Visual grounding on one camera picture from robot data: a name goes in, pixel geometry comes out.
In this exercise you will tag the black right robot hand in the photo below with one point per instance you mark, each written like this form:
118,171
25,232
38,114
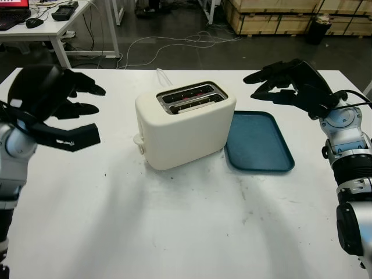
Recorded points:
302,72

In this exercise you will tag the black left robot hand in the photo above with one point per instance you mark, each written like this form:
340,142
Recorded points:
35,87

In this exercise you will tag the cream two-slot toaster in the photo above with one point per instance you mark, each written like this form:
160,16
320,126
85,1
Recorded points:
186,136

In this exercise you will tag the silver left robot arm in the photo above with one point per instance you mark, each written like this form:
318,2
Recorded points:
14,151

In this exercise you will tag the blue plastic tray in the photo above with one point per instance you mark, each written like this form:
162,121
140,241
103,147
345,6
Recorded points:
255,142

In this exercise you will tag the silver toaster knob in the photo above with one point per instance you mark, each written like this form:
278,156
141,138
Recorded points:
142,148

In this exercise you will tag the black trash bin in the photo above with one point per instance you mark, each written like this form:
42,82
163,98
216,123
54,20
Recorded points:
318,30

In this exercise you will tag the white office desk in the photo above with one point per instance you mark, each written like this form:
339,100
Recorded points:
52,27

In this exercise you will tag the black computer mouse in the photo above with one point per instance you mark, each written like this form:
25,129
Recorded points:
34,22

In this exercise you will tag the grey table leg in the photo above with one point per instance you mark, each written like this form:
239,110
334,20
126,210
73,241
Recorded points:
368,88

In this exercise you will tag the black laptop with red screen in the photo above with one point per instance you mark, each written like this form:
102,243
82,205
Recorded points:
11,16

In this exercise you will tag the black handheld controller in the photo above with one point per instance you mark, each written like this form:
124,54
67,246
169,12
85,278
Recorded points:
64,11

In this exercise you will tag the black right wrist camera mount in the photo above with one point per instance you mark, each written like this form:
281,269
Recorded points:
316,100

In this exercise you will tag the white table frame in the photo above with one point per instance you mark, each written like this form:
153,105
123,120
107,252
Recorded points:
118,13
207,11

